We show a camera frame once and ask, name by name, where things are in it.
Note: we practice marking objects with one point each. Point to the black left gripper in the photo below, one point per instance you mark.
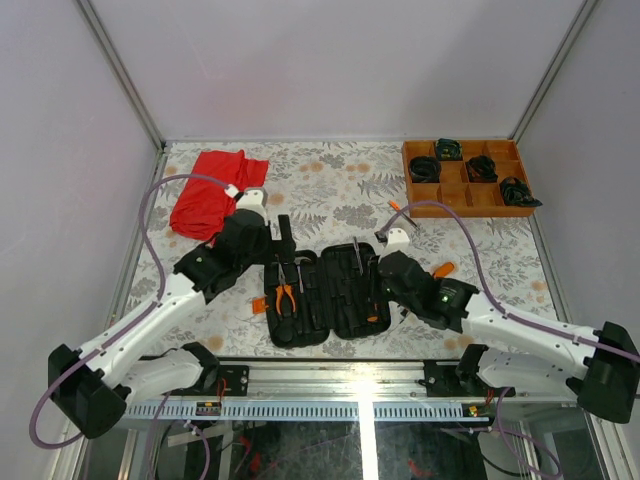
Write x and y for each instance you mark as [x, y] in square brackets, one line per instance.
[280, 251]

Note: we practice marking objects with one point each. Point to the steel claw hammer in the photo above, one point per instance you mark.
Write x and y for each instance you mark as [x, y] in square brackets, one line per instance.
[301, 262]

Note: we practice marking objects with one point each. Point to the orange black pliers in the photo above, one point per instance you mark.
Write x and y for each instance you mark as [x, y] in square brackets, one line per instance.
[285, 300]

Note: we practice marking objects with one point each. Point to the black orange stubby screwdriver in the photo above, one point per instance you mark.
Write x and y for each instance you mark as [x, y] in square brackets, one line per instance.
[444, 270]

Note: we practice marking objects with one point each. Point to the large black handled screwdriver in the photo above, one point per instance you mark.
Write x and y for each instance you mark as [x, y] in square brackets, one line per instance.
[358, 255]

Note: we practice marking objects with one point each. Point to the black plastic tool case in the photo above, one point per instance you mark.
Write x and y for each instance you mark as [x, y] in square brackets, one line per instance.
[337, 300]

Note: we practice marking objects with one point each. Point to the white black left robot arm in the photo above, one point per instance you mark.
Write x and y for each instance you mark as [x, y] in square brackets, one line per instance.
[94, 384]

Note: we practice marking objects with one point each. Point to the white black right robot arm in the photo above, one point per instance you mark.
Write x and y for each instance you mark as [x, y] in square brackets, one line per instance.
[597, 368]

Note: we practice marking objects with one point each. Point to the small orange tipped precision screwdriver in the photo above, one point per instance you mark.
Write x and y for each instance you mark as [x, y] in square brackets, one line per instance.
[399, 210]

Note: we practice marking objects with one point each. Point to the red folded cloth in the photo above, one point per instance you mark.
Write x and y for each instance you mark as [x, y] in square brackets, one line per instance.
[202, 205]

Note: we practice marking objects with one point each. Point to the orange compartment tray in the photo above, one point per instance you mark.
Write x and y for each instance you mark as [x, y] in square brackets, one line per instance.
[459, 188]

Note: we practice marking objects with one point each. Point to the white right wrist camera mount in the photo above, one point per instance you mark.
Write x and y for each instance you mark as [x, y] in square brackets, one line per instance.
[393, 240]

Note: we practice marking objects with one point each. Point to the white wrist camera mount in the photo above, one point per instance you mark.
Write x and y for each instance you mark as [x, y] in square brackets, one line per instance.
[251, 199]
[393, 240]

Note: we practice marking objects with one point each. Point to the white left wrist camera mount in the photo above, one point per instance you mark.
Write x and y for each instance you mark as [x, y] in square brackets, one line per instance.
[251, 199]

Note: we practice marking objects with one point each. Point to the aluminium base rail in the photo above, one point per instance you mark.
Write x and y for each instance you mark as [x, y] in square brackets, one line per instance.
[286, 391]

